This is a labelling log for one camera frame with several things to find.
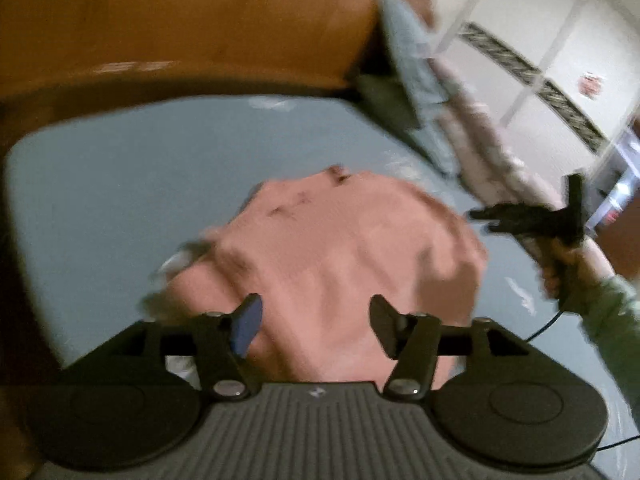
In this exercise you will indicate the person's right hand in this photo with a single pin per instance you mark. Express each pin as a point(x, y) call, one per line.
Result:
point(580, 270)

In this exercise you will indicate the teal pillow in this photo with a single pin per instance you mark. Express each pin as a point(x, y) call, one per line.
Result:
point(410, 70)

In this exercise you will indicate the folded pink floral quilt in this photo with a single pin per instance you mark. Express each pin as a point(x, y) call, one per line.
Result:
point(480, 160)

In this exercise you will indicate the red wall ornament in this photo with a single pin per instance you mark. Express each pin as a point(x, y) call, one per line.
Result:
point(591, 85)

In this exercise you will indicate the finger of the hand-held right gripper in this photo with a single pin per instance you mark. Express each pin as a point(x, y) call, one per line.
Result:
point(515, 214)
point(525, 229)

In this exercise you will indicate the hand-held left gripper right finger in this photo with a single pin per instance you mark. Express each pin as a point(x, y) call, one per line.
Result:
point(382, 327)

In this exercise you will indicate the wooden headboard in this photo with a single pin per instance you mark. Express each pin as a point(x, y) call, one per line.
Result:
point(175, 20)

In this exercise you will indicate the white wardrobe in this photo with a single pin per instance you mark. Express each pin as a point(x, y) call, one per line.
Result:
point(540, 20)

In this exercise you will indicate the pink striped knit sweater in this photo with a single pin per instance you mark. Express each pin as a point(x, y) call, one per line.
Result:
point(340, 250)

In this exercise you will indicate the clear plastic storage box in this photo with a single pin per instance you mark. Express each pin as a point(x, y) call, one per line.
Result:
point(617, 190)

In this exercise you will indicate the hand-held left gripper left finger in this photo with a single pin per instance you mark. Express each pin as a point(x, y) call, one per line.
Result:
point(250, 325)

